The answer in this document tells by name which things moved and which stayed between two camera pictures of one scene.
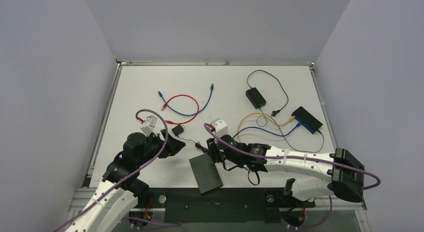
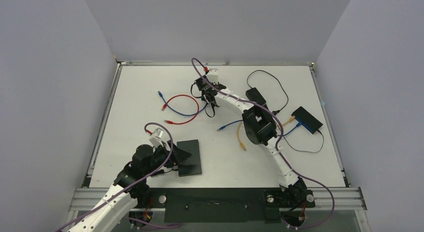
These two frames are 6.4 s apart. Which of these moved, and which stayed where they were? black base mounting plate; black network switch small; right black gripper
Moved: right black gripper
Stayed: black base mounting plate; black network switch small
